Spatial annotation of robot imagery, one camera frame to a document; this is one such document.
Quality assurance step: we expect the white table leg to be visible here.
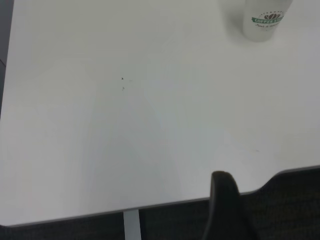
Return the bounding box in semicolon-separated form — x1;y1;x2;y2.
123;209;143;240

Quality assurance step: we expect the white paper coffee cup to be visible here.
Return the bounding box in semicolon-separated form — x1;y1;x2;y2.
241;0;294;43

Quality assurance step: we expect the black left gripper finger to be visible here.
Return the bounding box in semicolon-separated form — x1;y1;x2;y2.
201;170;257;240

